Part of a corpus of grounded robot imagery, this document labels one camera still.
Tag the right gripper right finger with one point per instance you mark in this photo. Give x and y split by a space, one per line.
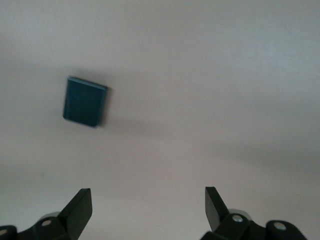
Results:
217 217

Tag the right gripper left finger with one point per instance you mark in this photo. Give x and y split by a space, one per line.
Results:
75 220

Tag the teal rectangular block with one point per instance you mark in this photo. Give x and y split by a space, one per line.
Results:
85 102

